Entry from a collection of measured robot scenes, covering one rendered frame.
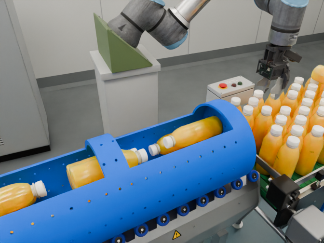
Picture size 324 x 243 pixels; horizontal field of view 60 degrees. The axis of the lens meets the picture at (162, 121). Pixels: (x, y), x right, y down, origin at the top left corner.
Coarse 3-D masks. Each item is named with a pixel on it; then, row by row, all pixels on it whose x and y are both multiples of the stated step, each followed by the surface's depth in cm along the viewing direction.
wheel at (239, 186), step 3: (234, 180) 98; (237, 180) 99; (240, 180) 99; (231, 183) 99; (234, 183) 98; (237, 183) 99; (240, 183) 99; (231, 186) 99; (234, 186) 98; (237, 186) 99; (240, 186) 99; (237, 189) 99
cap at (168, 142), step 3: (165, 138) 92; (168, 138) 92; (165, 141) 93; (168, 141) 91; (171, 141) 92; (165, 144) 93; (168, 144) 91; (171, 144) 92; (165, 147) 94; (168, 147) 92
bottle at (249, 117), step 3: (243, 114) 113; (246, 114) 112; (249, 114) 112; (252, 114) 114; (246, 117) 112; (249, 117) 112; (252, 117) 112; (249, 120) 112; (252, 120) 112; (249, 123) 112; (252, 123) 113; (252, 126) 114; (252, 129) 115
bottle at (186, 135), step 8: (200, 120) 98; (208, 120) 97; (216, 120) 98; (184, 128) 94; (192, 128) 94; (200, 128) 94; (208, 128) 96; (216, 128) 97; (176, 136) 92; (184, 136) 92; (192, 136) 93; (200, 136) 94; (208, 136) 96; (176, 144) 93; (184, 144) 93; (192, 144) 95
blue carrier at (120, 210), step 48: (96, 144) 75; (144, 144) 100; (240, 144) 84; (48, 192) 88; (96, 192) 67; (144, 192) 72; (192, 192) 81; (0, 240) 59; (48, 240) 63; (96, 240) 71
